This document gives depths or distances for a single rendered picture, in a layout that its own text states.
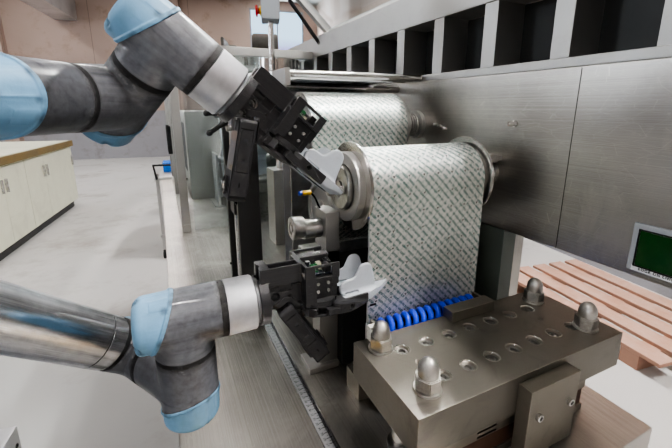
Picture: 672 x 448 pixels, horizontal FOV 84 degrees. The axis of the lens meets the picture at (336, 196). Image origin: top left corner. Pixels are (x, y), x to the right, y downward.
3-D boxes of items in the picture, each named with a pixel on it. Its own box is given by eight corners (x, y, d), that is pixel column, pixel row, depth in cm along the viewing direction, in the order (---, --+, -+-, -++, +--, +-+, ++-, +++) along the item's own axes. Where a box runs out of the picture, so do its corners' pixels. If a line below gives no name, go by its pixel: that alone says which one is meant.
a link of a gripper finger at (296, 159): (330, 177, 52) (282, 138, 49) (324, 186, 52) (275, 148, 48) (319, 173, 56) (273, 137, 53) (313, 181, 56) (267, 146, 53)
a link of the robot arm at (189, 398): (185, 378, 59) (178, 316, 57) (234, 408, 53) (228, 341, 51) (137, 411, 53) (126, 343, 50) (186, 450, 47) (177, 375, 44)
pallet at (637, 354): (762, 358, 209) (767, 341, 206) (648, 385, 189) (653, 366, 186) (578, 270, 323) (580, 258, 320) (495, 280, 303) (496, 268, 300)
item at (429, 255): (366, 322, 62) (368, 216, 58) (471, 293, 72) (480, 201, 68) (367, 324, 62) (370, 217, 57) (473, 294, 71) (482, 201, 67)
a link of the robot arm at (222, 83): (190, 94, 43) (185, 96, 51) (222, 119, 45) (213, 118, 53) (228, 44, 44) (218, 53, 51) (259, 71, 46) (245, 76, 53)
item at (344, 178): (329, 160, 63) (349, 169, 57) (339, 159, 64) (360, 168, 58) (328, 202, 65) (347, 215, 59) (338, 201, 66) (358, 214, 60)
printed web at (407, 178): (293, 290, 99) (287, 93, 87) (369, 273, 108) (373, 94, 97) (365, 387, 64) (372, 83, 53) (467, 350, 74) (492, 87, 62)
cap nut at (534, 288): (517, 297, 69) (520, 275, 68) (530, 293, 71) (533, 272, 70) (535, 307, 66) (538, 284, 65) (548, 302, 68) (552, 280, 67)
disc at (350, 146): (332, 222, 69) (328, 142, 67) (335, 221, 70) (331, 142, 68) (373, 238, 56) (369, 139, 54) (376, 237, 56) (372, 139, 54)
